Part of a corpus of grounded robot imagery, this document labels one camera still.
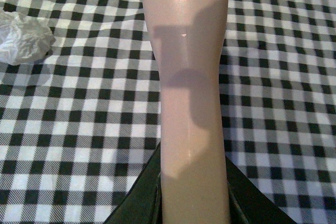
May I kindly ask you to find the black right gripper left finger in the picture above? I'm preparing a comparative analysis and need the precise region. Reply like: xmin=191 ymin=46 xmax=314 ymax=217
xmin=106 ymin=146 xmax=163 ymax=223

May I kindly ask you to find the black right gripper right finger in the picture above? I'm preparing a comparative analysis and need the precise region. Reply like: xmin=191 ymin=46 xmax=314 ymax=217
xmin=226 ymin=158 xmax=294 ymax=224

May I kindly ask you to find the cream brush handle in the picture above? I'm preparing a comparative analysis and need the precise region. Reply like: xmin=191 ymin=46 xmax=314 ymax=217
xmin=143 ymin=0 xmax=230 ymax=223

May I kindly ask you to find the black white checkered cloth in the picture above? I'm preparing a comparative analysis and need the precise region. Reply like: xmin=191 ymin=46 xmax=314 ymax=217
xmin=1 ymin=0 xmax=335 ymax=223

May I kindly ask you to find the crumpled white paper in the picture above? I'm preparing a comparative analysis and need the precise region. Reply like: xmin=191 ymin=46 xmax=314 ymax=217
xmin=1 ymin=10 xmax=55 ymax=66

